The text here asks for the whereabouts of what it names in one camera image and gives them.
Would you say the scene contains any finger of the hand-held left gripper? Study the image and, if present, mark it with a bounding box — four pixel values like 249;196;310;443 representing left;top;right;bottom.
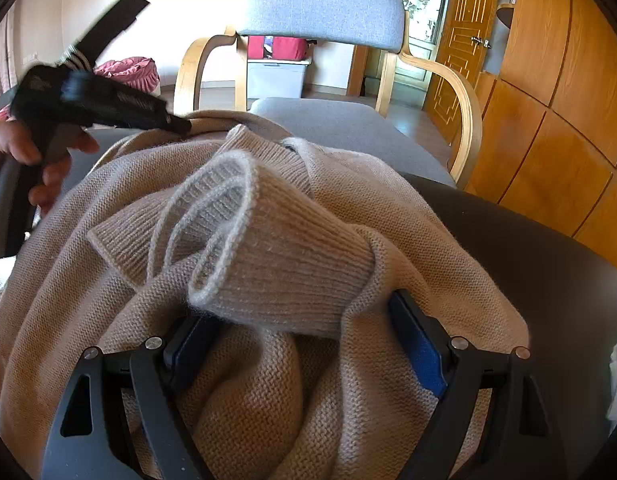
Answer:
116;85;192;137

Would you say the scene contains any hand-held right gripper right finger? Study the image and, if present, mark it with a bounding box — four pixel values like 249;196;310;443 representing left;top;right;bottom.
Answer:
386;289;572;480

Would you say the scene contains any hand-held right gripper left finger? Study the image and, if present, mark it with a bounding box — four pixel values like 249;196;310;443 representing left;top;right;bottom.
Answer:
41;315;224;480

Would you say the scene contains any beige knit sweater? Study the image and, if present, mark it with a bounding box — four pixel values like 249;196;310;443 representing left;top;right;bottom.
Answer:
0;107;532;480

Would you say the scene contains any person's left hand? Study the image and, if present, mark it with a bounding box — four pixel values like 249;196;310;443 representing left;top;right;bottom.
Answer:
0;119;100;216

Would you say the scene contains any pale curtain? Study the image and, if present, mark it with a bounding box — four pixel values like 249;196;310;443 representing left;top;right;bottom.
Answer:
0;20;24;111

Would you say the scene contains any black leather ottoman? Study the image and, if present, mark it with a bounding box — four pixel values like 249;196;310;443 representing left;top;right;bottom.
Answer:
0;125;617;461

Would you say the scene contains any pale blue storage box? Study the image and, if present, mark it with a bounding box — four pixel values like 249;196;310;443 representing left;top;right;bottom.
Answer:
246;57;313;99

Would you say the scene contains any red bag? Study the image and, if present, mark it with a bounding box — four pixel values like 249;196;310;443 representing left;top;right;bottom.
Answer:
247;35;310;62

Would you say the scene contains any grey upholstered wooden armchair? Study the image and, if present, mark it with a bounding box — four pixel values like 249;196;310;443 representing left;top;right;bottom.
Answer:
174;0;484;196

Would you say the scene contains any wooden cabinet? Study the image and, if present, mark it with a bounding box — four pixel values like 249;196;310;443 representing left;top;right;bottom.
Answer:
463;0;617;281

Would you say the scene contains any glass panel door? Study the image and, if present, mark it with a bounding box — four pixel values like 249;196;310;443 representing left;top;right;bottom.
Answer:
396;0;452;91

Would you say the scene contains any wooden door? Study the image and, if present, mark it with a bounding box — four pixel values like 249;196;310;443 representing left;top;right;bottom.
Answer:
423;0;504;133

